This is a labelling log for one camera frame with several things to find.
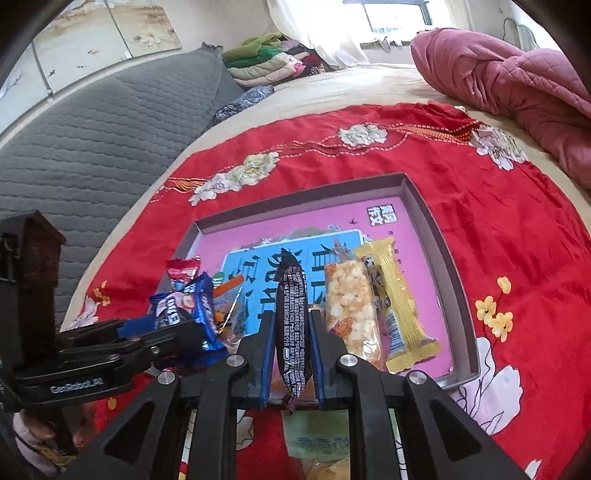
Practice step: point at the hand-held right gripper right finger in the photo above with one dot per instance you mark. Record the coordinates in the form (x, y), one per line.
(321, 360)

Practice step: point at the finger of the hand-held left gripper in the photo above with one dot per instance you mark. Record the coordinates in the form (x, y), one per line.
(184, 341)
(136, 328)

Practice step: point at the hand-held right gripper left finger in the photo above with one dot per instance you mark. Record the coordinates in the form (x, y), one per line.
(265, 360)

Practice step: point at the dark chocolate bar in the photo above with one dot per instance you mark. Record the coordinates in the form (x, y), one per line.
(292, 323)

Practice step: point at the blue cookie packet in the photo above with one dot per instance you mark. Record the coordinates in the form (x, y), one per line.
(203, 300)

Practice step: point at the orange-label peanut packet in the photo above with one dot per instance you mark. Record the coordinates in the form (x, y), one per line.
(231, 318)

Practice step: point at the popcorn bar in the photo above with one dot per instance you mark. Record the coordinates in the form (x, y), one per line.
(351, 304)

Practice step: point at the yellow snack bar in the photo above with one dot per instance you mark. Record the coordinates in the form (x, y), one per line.
(397, 300)

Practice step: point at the grey shallow cardboard box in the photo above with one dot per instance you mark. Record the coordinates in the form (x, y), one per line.
(323, 190)

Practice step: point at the person's left hand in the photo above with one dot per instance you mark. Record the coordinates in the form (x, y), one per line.
(83, 436)

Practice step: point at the red snack packet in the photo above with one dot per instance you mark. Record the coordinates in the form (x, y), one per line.
(182, 272)

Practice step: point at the pale green snack packet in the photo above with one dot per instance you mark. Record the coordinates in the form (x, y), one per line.
(318, 438)

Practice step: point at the pink book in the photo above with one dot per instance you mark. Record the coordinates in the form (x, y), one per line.
(415, 258)

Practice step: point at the grey quilted headboard cushion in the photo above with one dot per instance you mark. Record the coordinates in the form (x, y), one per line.
(115, 138)

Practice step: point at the red floral blanket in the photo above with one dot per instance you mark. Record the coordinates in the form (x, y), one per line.
(508, 230)

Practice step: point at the dark blue floral cloth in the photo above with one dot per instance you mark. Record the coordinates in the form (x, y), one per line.
(244, 104)

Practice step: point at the beige bed sheet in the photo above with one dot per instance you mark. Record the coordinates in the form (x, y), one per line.
(346, 87)

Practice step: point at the stack of folded clothes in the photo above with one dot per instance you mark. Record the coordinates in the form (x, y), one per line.
(268, 60)

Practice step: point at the cloth on windowsill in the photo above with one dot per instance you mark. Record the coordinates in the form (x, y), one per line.
(392, 41)

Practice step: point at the white curtain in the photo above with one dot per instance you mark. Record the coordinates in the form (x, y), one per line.
(314, 27)

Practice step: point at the pink quilt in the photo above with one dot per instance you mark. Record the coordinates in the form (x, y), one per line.
(508, 78)

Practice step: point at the window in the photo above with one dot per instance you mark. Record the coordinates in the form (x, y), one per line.
(397, 18)

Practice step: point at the floral wall panel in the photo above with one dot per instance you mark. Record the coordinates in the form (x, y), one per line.
(115, 27)

